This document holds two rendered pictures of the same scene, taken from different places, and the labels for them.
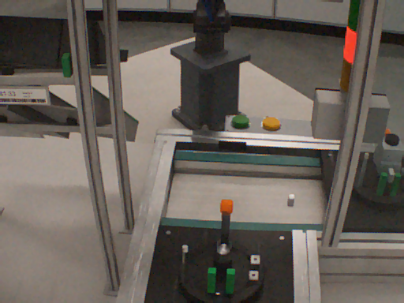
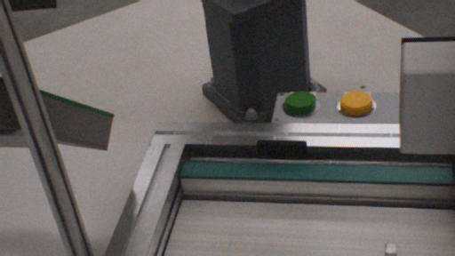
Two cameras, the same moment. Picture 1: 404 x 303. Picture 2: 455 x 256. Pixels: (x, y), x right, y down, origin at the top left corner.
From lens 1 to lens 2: 0.35 m
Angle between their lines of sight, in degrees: 8
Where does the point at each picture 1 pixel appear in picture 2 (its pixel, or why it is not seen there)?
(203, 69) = (234, 14)
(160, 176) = (147, 212)
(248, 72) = (337, 12)
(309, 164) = (430, 180)
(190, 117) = (228, 97)
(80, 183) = (28, 222)
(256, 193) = (324, 238)
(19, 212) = not seen: outside the picture
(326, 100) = (424, 67)
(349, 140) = not seen: outside the picture
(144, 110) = (161, 85)
